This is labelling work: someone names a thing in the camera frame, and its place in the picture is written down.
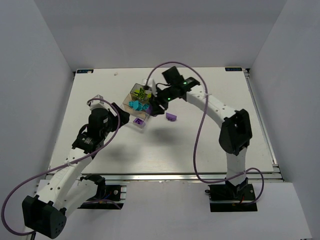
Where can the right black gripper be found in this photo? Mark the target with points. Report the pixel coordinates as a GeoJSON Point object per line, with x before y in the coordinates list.
{"type": "Point", "coordinates": [158, 100]}

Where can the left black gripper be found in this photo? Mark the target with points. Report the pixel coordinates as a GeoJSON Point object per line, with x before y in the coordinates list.
{"type": "Point", "coordinates": [122, 115]}

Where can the purple orange lego piece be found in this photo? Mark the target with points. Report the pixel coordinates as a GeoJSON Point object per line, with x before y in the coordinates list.
{"type": "Point", "coordinates": [138, 121]}

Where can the blue printed lego brick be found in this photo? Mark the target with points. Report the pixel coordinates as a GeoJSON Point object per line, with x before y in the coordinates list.
{"type": "Point", "coordinates": [137, 106]}

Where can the small green lego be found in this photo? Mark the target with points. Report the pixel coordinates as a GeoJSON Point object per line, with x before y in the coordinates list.
{"type": "Point", "coordinates": [136, 90]}

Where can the purple rounded lego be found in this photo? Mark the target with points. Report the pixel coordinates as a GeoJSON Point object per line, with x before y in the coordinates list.
{"type": "Point", "coordinates": [150, 110]}

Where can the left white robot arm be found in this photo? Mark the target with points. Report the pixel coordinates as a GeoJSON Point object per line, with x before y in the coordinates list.
{"type": "Point", "coordinates": [47, 211]}

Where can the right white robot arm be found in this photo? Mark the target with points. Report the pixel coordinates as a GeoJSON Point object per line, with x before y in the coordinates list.
{"type": "Point", "coordinates": [235, 125]}

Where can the clear translucent container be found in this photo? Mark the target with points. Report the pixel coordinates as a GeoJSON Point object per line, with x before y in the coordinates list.
{"type": "Point", "coordinates": [131, 126]}

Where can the purple arched lego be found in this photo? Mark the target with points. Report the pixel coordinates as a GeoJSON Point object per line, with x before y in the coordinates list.
{"type": "Point", "coordinates": [170, 117]}

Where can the grey translucent container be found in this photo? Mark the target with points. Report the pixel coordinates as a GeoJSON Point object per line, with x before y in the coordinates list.
{"type": "Point", "coordinates": [147, 96]}

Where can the left corner label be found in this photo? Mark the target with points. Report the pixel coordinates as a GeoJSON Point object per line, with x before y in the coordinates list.
{"type": "Point", "coordinates": [84, 71]}

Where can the corner label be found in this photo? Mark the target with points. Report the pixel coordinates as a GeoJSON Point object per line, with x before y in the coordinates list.
{"type": "Point", "coordinates": [84, 71]}
{"type": "Point", "coordinates": [233, 69]}

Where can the right corner label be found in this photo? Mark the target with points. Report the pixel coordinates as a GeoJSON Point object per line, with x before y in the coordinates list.
{"type": "Point", "coordinates": [233, 69]}

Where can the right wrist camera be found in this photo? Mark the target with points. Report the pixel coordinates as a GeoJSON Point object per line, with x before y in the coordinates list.
{"type": "Point", "coordinates": [150, 85]}

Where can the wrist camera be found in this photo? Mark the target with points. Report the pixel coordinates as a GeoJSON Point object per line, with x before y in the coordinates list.
{"type": "Point", "coordinates": [98, 103]}
{"type": "Point", "coordinates": [150, 85]}

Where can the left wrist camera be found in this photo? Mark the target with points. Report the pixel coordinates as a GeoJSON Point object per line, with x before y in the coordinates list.
{"type": "Point", "coordinates": [98, 103]}

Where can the aluminium table rail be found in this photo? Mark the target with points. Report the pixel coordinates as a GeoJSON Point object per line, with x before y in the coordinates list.
{"type": "Point", "coordinates": [269, 177]}

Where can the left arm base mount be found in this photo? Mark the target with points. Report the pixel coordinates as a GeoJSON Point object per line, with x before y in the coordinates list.
{"type": "Point", "coordinates": [109, 196]}

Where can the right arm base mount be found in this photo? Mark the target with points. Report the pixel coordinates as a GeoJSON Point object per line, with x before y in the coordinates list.
{"type": "Point", "coordinates": [221, 200]}

